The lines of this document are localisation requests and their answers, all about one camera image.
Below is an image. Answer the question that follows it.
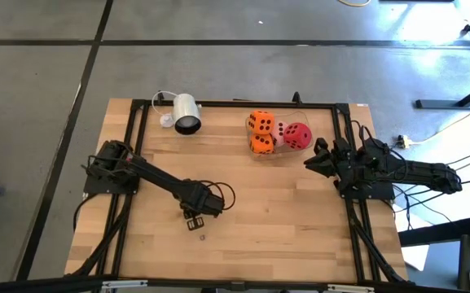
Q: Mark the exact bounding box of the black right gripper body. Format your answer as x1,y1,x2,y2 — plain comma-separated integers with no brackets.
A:
327,137,360,192

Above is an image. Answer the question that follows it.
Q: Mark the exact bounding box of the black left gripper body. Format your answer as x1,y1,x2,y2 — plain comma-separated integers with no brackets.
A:
179,180,226,219

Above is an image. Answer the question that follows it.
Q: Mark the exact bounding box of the large red foam die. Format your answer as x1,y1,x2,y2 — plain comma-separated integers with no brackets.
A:
283,122,314,151

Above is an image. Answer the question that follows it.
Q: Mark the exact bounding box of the large pink foam die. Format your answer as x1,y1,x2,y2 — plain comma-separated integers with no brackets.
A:
270,120,291,148

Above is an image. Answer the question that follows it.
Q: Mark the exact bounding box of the large orange foam die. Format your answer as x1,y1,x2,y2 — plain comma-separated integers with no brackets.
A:
249,133,276,155
247,110,276,136

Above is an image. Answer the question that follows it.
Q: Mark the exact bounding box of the clear plastic bin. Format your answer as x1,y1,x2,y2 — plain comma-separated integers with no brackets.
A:
244,110,315,161

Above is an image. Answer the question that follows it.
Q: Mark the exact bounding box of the power strip with yellow plug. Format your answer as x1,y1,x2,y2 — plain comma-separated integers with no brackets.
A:
396,133,414,150

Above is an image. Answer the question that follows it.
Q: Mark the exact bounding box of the black desk leg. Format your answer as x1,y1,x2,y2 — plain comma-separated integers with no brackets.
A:
415,76,470,110

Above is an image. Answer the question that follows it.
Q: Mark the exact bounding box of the black floor beam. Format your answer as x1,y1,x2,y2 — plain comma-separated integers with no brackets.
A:
397,215,470,247

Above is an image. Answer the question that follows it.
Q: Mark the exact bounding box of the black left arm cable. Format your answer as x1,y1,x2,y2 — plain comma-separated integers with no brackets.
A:
200,180,237,212

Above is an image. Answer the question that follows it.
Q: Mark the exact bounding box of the silver bracket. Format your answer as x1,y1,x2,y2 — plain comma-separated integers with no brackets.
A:
326,283,376,293
101,279,149,291

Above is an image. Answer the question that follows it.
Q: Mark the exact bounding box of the black aluminium table frame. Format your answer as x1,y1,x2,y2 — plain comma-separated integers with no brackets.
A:
65,91,417,293

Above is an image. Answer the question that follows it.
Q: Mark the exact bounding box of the white lamp cable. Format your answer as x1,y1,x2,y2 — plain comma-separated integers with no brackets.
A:
151,90,178,119

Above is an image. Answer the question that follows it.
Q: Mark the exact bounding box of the yellow floor cable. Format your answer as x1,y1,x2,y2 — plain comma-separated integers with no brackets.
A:
409,97,470,144

